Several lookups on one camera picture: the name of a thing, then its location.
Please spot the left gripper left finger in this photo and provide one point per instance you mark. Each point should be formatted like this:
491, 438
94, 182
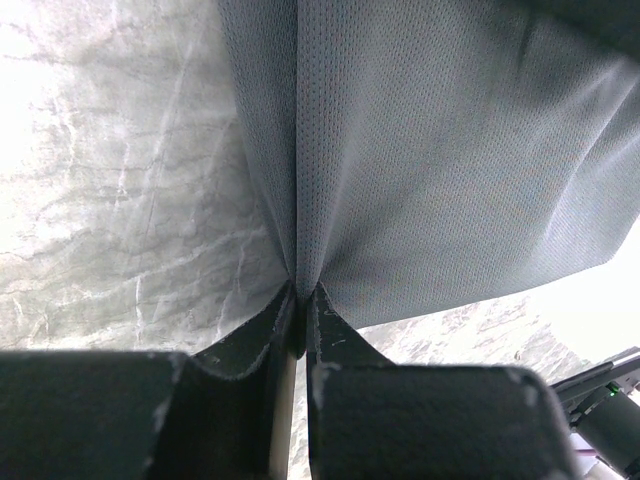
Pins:
223, 413

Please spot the dark grey t shirt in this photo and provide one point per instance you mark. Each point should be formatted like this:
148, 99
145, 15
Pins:
415, 156

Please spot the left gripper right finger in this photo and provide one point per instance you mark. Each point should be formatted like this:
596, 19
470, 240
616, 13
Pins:
371, 418

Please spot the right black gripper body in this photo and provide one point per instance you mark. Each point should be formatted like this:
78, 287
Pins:
617, 375

